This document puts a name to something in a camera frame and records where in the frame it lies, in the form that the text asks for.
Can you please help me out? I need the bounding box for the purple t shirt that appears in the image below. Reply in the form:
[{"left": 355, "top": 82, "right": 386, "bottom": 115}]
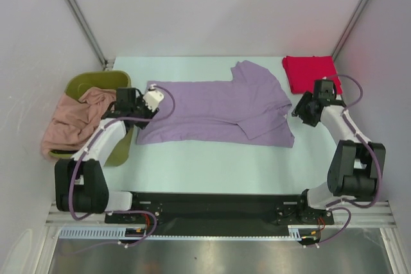
[{"left": 136, "top": 60, "right": 294, "bottom": 148}]

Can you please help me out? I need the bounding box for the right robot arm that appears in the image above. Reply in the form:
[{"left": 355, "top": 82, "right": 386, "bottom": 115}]
[{"left": 292, "top": 78, "right": 386, "bottom": 223}]

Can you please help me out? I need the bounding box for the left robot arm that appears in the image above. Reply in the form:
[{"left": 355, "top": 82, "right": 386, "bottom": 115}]
[{"left": 55, "top": 87, "right": 164, "bottom": 223}]

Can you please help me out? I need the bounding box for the folded red t shirt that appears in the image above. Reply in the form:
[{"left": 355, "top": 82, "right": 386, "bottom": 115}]
[{"left": 282, "top": 56, "right": 342, "bottom": 95}]

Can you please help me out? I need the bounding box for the olive green plastic bin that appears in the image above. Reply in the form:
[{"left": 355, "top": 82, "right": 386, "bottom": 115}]
[{"left": 48, "top": 70, "right": 133, "bottom": 168}]

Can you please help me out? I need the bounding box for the pink t shirt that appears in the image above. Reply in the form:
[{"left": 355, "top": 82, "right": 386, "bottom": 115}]
[{"left": 41, "top": 87, "right": 116, "bottom": 159}]

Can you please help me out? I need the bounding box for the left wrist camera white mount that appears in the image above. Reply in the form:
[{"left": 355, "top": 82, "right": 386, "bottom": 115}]
[{"left": 143, "top": 84, "right": 164, "bottom": 112}]

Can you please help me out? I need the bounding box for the left corner aluminium post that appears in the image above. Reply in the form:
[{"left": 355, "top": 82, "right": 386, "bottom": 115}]
[{"left": 64, "top": 0, "right": 108, "bottom": 67}]

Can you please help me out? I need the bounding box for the corner aluminium post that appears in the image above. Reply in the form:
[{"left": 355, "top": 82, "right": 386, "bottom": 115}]
[
  {"left": 64, "top": 0, "right": 108, "bottom": 67},
  {"left": 331, "top": 0, "right": 371, "bottom": 61}
]

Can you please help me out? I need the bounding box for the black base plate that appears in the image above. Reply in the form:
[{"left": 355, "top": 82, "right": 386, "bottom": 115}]
[{"left": 102, "top": 191, "right": 335, "bottom": 237}]

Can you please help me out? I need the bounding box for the white slotted cable duct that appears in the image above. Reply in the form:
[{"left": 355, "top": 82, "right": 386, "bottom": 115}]
[{"left": 59, "top": 227, "right": 318, "bottom": 241}]

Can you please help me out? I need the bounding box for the aluminium frame rail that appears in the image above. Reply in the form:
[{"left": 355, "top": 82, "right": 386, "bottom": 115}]
[{"left": 45, "top": 201, "right": 396, "bottom": 228}]

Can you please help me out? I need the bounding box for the right corner aluminium post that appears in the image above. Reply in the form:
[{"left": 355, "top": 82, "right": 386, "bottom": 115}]
[{"left": 331, "top": 0, "right": 371, "bottom": 61}]

